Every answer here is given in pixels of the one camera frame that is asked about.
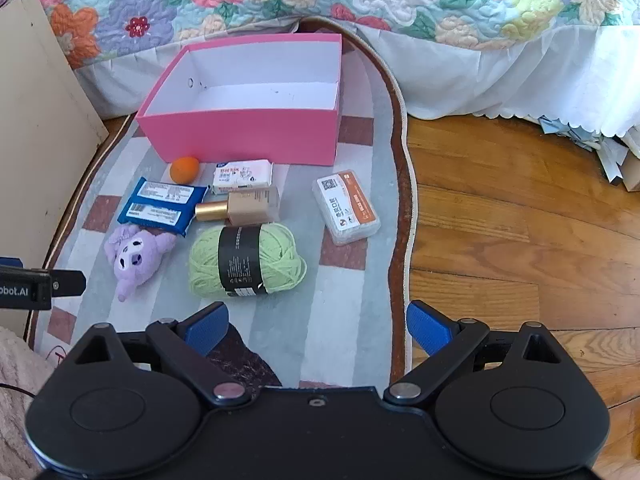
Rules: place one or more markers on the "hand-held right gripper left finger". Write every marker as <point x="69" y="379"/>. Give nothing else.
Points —
<point x="207" y="329"/>

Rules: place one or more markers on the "purple plush toy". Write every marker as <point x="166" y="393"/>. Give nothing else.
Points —
<point x="135" y="255"/>

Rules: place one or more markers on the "blue wet wipes pack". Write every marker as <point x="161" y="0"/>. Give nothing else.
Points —
<point x="160" y="205"/>

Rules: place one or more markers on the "orange makeup sponge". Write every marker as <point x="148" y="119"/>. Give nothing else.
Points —
<point x="184" y="170"/>

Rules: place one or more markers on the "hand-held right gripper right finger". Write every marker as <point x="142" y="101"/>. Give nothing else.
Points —
<point x="430" y="332"/>

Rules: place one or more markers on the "white tissue pack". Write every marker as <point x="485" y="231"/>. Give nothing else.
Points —
<point x="242" y="176"/>

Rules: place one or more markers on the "green yarn ball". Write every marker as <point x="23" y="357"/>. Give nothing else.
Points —
<point x="280" y="255"/>

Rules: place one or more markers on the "beige wooden panel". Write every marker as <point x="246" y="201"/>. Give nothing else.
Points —
<point x="30" y="135"/>

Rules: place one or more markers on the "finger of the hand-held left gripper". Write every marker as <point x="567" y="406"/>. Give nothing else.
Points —
<point x="69" y="283"/>

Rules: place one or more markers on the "foundation bottle with gold cap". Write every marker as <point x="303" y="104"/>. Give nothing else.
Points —
<point x="250" y="206"/>

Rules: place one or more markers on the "clear plastic box orange label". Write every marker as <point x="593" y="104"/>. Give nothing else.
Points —
<point x="345" y="207"/>

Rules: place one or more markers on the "pink cardboard box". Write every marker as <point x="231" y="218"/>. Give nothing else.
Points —
<point x="240" y="135"/>

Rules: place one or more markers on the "grey checked rug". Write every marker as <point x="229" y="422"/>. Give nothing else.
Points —
<point x="330" y="310"/>

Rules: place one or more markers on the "pink fluffy cloth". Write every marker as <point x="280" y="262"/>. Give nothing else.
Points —
<point x="15" y="375"/>

